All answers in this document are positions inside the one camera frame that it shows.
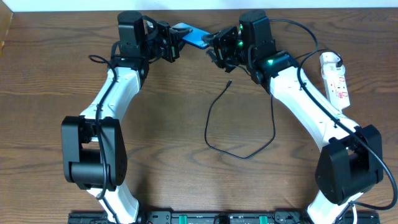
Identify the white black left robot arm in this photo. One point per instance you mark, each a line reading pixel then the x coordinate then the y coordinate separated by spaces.
pixel 94 153

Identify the white power strip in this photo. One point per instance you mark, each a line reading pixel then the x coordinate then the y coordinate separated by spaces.
pixel 336 89

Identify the white usb wall charger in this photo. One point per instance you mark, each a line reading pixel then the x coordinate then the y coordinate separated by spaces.
pixel 331 65

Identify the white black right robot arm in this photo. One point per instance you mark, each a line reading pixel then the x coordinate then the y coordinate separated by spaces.
pixel 350 162

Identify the blue galaxy smartphone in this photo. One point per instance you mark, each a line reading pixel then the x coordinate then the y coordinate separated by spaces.
pixel 194 38

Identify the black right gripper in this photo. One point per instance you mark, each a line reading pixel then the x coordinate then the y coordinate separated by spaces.
pixel 222 47

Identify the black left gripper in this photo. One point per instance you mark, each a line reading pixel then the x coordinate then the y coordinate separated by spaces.
pixel 171 42

